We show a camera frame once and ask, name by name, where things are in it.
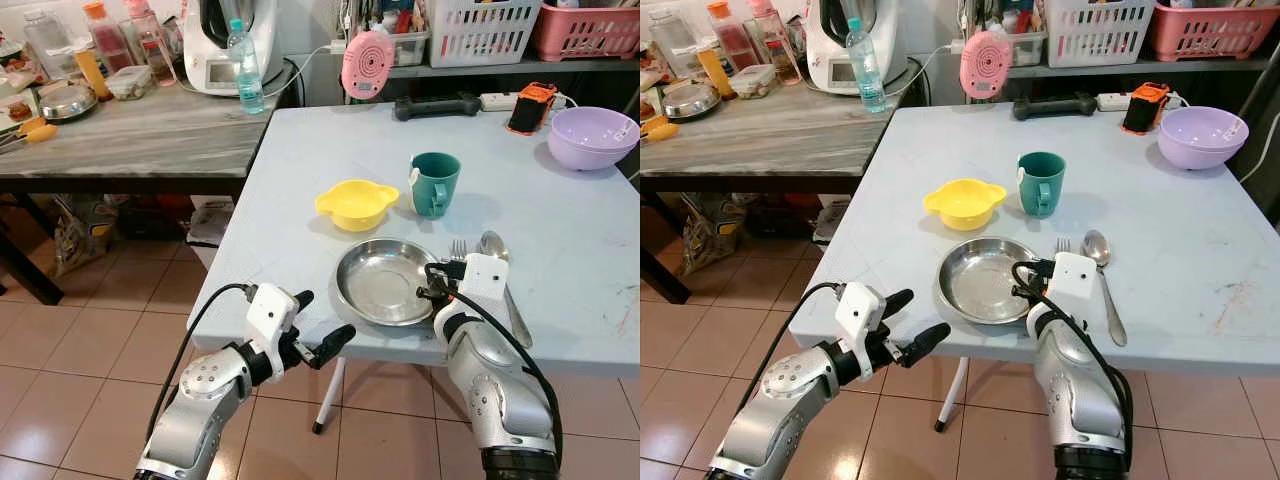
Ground green mug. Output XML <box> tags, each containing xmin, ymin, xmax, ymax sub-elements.
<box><xmin>408</xmin><ymin>152</ymin><xmax>462</xmax><ymax>220</ymax></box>
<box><xmin>1017</xmin><ymin>152</ymin><xmax>1067</xmax><ymax>219</ymax></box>

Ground clear glass jar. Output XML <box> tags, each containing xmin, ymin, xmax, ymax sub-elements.
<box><xmin>648</xmin><ymin>10</ymin><xmax>703</xmax><ymax>77</ymax></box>
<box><xmin>22</xmin><ymin>10</ymin><xmax>78</xmax><ymax>79</ymax></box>

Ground white storage box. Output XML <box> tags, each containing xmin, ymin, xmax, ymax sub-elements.
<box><xmin>185</xmin><ymin>198</ymin><xmax>237</xmax><ymax>273</ymax></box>
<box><xmin>811</xmin><ymin>198</ymin><xmax>853</xmax><ymax>248</ymax></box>

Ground pink plastic basket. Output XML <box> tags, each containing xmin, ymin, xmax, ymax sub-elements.
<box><xmin>530</xmin><ymin>0</ymin><xmax>641</xmax><ymax>63</ymax></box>
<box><xmin>1145</xmin><ymin>0</ymin><xmax>1280</xmax><ymax>63</ymax></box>

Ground purple plastic bowl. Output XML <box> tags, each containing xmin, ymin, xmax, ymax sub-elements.
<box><xmin>1158</xmin><ymin>106</ymin><xmax>1250</xmax><ymax>171</ymax></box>
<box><xmin>547</xmin><ymin>106</ymin><xmax>641</xmax><ymax>172</ymax></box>

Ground white plastic basket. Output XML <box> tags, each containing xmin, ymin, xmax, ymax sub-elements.
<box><xmin>1043</xmin><ymin>0</ymin><xmax>1159</xmax><ymax>69</ymax></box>
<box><xmin>425</xmin><ymin>0</ymin><xmax>544</xmax><ymax>69</ymax></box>

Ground white table leg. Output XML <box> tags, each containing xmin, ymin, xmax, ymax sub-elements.
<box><xmin>312</xmin><ymin>357</ymin><xmax>347</xmax><ymax>435</ymax></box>
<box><xmin>934</xmin><ymin>357</ymin><xmax>970</xmax><ymax>434</ymax></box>

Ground clear plastic food container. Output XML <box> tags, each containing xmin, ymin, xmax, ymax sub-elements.
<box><xmin>105</xmin><ymin>66</ymin><xmax>155</xmax><ymax>102</ymax></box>
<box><xmin>728</xmin><ymin>65</ymin><xmax>779</xmax><ymax>101</ymax></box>

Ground white power cable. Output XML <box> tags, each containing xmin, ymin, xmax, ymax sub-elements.
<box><xmin>262</xmin><ymin>40</ymin><xmax>347</xmax><ymax>100</ymax></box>
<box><xmin>888</xmin><ymin>40</ymin><xmax>965</xmax><ymax>98</ymax></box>

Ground steel bowl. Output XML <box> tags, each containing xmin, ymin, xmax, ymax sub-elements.
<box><xmin>660</xmin><ymin>83</ymin><xmax>722</xmax><ymax>124</ymax></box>
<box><xmin>38</xmin><ymin>84</ymin><xmax>100</xmax><ymax>124</ymax></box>

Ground orange and black handheld device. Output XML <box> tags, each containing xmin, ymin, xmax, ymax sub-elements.
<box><xmin>507</xmin><ymin>82</ymin><xmax>558</xmax><ymax>136</ymax></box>
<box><xmin>1121</xmin><ymin>82</ymin><xmax>1172</xmax><ymax>136</ymax></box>

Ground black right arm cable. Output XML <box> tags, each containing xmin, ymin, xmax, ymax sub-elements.
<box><xmin>1010</xmin><ymin>260</ymin><xmax>1135</xmax><ymax>473</ymax></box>
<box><xmin>424</xmin><ymin>261</ymin><xmax>564</xmax><ymax>463</ymax></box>

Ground pink lid bottle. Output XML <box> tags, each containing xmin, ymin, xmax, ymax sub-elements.
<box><xmin>124</xmin><ymin>0</ymin><xmax>178</xmax><ymax>87</ymax></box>
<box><xmin>747</xmin><ymin>0</ymin><xmax>802</xmax><ymax>87</ymax></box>

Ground orange lid bottle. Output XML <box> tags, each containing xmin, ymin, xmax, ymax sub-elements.
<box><xmin>82</xmin><ymin>2</ymin><xmax>136</xmax><ymax>75</ymax></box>
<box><xmin>706</xmin><ymin>2</ymin><xmax>757</xmax><ymax>74</ymax></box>

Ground yellow packet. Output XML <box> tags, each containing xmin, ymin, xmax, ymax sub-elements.
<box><xmin>75</xmin><ymin>50</ymin><xmax>110</xmax><ymax>102</ymax></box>
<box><xmin>697</xmin><ymin>48</ymin><xmax>737</xmax><ymax>100</ymax></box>

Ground printed bag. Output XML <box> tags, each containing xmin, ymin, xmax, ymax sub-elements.
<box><xmin>50</xmin><ymin>194</ymin><xmax>118</xmax><ymax>278</ymax></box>
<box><xmin>680</xmin><ymin>194</ymin><xmax>748</xmax><ymax>278</ymax></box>

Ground white kitchen appliance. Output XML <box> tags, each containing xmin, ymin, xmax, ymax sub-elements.
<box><xmin>805</xmin><ymin>0</ymin><xmax>902</xmax><ymax>97</ymax></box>
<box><xmin>182</xmin><ymin>0</ymin><xmax>282</xmax><ymax>98</ymax></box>

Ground black handle tool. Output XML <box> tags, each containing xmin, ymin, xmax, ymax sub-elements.
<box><xmin>393</xmin><ymin>93</ymin><xmax>483</xmax><ymax>123</ymax></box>
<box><xmin>1012</xmin><ymin>92</ymin><xmax>1099</xmax><ymax>122</ymax></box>

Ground pink round speaker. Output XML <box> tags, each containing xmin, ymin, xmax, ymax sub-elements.
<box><xmin>341</xmin><ymin>28</ymin><xmax>396</xmax><ymax>102</ymax></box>
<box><xmin>960</xmin><ymin>28</ymin><xmax>1015</xmax><ymax>101</ymax></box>

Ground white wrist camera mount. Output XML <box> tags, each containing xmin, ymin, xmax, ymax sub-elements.
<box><xmin>1047</xmin><ymin>252</ymin><xmax>1097</xmax><ymax>303</ymax></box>
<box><xmin>245</xmin><ymin>283</ymin><xmax>300</xmax><ymax>357</ymax></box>
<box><xmin>455</xmin><ymin>254</ymin><xmax>512</xmax><ymax>303</ymax></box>
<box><xmin>834</xmin><ymin>282</ymin><xmax>887</xmax><ymax>355</ymax></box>

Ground steel spoon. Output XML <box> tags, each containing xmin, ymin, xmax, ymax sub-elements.
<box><xmin>478</xmin><ymin>231</ymin><xmax>534</xmax><ymax>349</ymax></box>
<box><xmin>1083</xmin><ymin>230</ymin><xmax>1129</xmax><ymax>349</ymax></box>

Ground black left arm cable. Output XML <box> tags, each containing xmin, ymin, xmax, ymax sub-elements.
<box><xmin>735</xmin><ymin>282</ymin><xmax>847</xmax><ymax>423</ymax></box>
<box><xmin>145</xmin><ymin>283</ymin><xmax>257</xmax><ymax>443</ymax></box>

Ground round steel plate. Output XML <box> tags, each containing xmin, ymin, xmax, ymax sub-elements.
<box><xmin>335</xmin><ymin>238</ymin><xmax>443</xmax><ymax>328</ymax></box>
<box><xmin>937</xmin><ymin>237</ymin><xmax>1042</xmax><ymax>327</ymax></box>

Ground yellow plastic bowl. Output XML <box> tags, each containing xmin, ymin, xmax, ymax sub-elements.
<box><xmin>923</xmin><ymin>178</ymin><xmax>1008</xmax><ymax>232</ymax></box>
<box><xmin>315</xmin><ymin>179</ymin><xmax>400</xmax><ymax>233</ymax></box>

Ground marble top side table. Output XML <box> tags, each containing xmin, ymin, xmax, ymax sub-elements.
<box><xmin>0</xmin><ymin>84</ymin><xmax>298</xmax><ymax>307</ymax></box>
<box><xmin>640</xmin><ymin>84</ymin><xmax>916</xmax><ymax>305</ymax></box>

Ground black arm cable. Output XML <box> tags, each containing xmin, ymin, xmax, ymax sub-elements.
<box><xmin>735</xmin><ymin>282</ymin><xmax>847</xmax><ymax>423</ymax></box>
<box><xmin>1010</xmin><ymin>260</ymin><xmax>1135</xmax><ymax>473</ymax></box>
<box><xmin>424</xmin><ymin>261</ymin><xmax>564</xmax><ymax>463</ymax></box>
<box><xmin>145</xmin><ymin>283</ymin><xmax>257</xmax><ymax>443</ymax></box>

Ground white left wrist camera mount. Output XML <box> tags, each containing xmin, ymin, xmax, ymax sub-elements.
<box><xmin>245</xmin><ymin>283</ymin><xmax>300</xmax><ymax>357</ymax></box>
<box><xmin>834</xmin><ymin>282</ymin><xmax>887</xmax><ymax>355</ymax></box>

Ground clear water bottle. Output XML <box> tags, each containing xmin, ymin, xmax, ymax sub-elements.
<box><xmin>227</xmin><ymin>18</ymin><xmax>267</xmax><ymax>116</ymax></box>
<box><xmin>846</xmin><ymin>18</ymin><xmax>889</xmax><ymax>115</ymax></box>

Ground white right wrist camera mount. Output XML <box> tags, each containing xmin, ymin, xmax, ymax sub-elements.
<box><xmin>1047</xmin><ymin>252</ymin><xmax>1097</xmax><ymax>303</ymax></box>
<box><xmin>455</xmin><ymin>254</ymin><xmax>512</xmax><ymax>303</ymax></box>

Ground white power strip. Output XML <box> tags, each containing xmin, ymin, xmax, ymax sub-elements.
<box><xmin>1097</xmin><ymin>91</ymin><xmax>1183</xmax><ymax>112</ymax></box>
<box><xmin>480</xmin><ymin>91</ymin><xmax>578</xmax><ymax>112</ymax></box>

